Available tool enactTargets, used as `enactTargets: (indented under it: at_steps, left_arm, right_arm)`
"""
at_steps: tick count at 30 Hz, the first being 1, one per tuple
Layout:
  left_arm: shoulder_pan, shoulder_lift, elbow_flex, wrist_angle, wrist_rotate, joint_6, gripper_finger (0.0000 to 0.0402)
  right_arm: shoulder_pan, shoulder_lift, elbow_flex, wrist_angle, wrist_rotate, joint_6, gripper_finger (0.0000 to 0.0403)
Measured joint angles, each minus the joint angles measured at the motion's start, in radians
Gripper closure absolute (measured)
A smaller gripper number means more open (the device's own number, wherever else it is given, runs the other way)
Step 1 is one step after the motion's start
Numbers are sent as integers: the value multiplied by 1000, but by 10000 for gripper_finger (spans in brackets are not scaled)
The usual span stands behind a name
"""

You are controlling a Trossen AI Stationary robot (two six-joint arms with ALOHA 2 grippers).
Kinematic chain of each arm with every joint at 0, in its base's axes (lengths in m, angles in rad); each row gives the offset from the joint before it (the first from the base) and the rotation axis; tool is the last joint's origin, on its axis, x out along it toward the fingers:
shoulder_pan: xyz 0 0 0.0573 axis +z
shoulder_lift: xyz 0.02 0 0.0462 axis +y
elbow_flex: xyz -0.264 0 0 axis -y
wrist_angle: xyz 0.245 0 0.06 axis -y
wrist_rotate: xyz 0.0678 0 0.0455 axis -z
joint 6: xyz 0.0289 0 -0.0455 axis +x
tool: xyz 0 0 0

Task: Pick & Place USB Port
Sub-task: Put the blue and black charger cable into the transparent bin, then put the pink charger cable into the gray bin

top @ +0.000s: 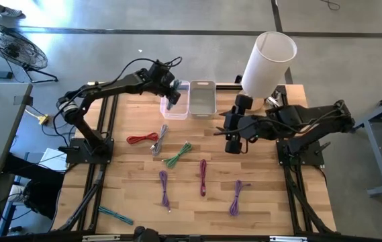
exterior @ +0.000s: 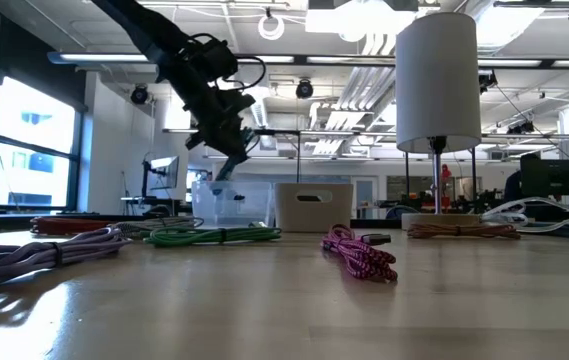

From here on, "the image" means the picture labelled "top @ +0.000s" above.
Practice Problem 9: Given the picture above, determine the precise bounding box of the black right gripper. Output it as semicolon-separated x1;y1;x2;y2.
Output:
213;93;258;155

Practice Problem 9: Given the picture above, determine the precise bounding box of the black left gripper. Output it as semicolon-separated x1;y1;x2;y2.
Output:
147;59;182;106

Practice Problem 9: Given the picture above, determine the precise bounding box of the magenta braided USB cable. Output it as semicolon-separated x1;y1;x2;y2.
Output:
199;159;208;198

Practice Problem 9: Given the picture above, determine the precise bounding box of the clear plastic bin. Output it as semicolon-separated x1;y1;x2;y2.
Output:
159;79;191;120

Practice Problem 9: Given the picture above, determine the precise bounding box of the grey plastic bin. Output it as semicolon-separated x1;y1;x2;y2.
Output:
189;79;218;119

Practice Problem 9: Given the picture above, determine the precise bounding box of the white shade table lamp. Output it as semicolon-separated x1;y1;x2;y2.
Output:
239;31;298;112

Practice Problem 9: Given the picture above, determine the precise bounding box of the black rounded object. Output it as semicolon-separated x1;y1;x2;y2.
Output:
132;225;160;242

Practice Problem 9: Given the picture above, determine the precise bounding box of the white paper sheet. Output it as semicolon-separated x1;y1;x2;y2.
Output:
39;147;69;172

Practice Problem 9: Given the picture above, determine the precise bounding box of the blue-grey metal table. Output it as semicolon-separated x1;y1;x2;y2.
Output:
354;85;382;198

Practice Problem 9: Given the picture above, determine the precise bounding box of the person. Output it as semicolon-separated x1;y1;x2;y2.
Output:
1;153;66;221

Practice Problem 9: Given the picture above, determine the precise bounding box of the black floor fan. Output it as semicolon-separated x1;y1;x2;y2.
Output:
0;22;59;84

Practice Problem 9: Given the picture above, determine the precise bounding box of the grey braided USB cable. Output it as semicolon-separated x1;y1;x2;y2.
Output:
150;123;170;157

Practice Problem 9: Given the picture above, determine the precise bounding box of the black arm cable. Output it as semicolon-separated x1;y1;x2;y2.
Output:
108;56;183;88

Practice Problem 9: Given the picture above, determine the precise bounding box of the green braided USB cable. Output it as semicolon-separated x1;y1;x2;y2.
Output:
162;141;193;169

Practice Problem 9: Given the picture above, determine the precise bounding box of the red braided USB cable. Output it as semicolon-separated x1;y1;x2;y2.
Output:
126;132;160;145

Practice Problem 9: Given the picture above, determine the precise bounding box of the purple braided USB cable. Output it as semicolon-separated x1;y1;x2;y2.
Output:
158;169;172;212
229;179;252;217

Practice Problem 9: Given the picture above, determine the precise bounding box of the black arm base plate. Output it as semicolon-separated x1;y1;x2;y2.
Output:
65;137;115;165
276;139;326;166

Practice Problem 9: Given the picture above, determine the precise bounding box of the black aluminium table frame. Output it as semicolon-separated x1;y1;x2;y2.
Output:
0;80;382;242

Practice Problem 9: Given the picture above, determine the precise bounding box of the silver frame bracket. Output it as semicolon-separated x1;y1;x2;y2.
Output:
82;235;121;242
269;236;307;242

